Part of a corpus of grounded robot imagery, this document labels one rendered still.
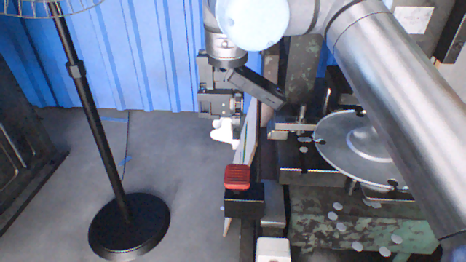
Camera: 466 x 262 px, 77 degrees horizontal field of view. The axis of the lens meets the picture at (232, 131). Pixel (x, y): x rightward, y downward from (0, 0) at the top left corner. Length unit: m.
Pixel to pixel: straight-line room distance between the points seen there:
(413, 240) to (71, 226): 1.44
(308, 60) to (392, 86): 0.67
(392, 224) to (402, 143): 0.57
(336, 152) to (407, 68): 0.44
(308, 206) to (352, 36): 0.52
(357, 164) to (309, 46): 0.40
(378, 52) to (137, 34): 1.82
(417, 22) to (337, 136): 0.30
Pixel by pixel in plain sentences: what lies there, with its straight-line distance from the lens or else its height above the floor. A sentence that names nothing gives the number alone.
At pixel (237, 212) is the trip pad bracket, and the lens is 0.73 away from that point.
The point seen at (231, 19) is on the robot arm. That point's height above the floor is 1.15.
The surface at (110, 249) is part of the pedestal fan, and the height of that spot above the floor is 0.03.
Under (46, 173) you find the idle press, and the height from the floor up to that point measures 0.03.
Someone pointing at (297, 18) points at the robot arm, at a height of 1.14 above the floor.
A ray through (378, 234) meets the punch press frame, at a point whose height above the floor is 0.58.
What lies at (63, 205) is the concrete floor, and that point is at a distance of 1.81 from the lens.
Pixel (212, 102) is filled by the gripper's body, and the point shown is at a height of 0.97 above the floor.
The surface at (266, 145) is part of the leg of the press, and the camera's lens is 0.97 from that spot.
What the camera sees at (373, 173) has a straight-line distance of 0.72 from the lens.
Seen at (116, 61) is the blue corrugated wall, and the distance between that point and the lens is 2.20.
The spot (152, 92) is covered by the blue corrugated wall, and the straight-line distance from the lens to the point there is 2.22.
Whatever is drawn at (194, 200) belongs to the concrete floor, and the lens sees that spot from 1.62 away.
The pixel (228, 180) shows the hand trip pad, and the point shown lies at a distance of 0.66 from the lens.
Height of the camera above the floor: 1.24
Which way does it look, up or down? 37 degrees down
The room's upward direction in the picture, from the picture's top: straight up
